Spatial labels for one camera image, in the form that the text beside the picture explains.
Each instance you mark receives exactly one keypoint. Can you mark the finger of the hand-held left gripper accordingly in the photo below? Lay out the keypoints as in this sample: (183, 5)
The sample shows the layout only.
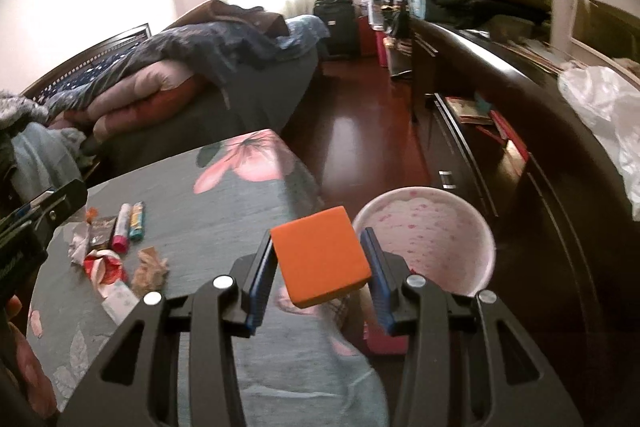
(65, 202)

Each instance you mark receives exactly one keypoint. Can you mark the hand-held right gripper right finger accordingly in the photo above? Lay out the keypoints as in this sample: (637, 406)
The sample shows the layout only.
(381, 292)

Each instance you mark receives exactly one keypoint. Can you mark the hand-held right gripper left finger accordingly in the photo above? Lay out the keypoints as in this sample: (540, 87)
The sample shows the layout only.
(260, 294)

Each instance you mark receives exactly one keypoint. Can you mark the small orange wrapper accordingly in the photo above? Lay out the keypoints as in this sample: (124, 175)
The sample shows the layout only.
(91, 212)

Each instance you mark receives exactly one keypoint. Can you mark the dark snack wrapper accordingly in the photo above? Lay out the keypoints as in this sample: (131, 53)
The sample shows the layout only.
(102, 231)

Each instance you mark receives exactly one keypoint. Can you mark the pink tube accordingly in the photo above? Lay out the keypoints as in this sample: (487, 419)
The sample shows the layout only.
(120, 228)

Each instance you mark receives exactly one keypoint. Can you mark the orange foam block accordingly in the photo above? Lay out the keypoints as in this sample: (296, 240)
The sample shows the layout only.
(320, 257)

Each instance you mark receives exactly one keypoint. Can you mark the teal tube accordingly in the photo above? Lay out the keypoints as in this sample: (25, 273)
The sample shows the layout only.
(136, 221)

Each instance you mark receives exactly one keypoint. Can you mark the white pink-speckled waste bin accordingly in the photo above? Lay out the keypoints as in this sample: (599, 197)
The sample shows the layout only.
(435, 237)

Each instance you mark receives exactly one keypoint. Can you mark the red and white wrapper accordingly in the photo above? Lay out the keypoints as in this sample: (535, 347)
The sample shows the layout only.
(102, 269)

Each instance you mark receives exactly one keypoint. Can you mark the white paper packet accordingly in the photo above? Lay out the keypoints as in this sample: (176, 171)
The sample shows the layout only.
(119, 302)

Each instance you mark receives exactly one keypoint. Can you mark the brown paper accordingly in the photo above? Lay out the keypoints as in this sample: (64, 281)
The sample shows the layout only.
(150, 269)

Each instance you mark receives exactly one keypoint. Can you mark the person's left hand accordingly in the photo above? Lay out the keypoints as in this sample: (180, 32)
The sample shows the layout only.
(11, 309)

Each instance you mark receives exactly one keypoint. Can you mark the light blue cloth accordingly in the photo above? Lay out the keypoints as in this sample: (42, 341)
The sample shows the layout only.
(40, 157)

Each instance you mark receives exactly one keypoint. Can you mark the grey floral tablecloth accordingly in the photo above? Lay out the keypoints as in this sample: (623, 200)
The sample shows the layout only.
(225, 217)

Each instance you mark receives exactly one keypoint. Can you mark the grey fuzzy cloth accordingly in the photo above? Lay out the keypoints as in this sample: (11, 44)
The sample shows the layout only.
(20, 107)

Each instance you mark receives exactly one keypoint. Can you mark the pink folded quilt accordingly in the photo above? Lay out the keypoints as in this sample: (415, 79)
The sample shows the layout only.
(145, 87)

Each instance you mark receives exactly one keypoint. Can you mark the red pillow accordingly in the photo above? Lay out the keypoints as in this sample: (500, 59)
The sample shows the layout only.
(165, 102)

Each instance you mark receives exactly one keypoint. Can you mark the dark wooden headboard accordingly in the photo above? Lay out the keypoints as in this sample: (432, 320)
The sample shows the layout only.
(85, 62)

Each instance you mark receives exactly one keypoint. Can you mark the bed with grey sheet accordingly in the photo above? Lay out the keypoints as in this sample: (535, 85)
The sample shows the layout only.
(260, 102)

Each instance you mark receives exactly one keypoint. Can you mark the dark wooden dresser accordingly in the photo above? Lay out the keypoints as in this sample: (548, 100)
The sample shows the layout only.
(550, 187)

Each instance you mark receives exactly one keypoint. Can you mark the illustrated book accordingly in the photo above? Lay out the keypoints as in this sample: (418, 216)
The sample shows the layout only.
(467, 111)

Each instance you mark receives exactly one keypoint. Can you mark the books on cabinet shelf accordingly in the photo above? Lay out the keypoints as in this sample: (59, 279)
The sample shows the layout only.
(510, 134)

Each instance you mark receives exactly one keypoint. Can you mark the blue floral duvet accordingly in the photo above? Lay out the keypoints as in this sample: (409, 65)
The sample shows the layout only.
(210, 47)

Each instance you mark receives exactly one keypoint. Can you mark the small teal box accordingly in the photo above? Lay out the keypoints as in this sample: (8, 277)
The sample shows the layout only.
(483, 103)

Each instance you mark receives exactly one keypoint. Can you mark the pink plastic container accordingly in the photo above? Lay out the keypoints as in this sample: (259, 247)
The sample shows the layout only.
(384, 49)

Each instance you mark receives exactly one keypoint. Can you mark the red storage bin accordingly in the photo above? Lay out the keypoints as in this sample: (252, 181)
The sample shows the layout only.
(367, 39)

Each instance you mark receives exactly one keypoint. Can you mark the brown jacket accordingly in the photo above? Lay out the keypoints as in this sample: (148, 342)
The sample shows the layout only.
(235, 14)

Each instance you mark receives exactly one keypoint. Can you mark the black suitcase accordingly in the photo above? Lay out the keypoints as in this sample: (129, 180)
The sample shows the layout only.
(337, 27)

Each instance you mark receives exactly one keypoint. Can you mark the white plastic bag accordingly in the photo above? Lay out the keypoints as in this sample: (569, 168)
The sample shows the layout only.
(605, 102)

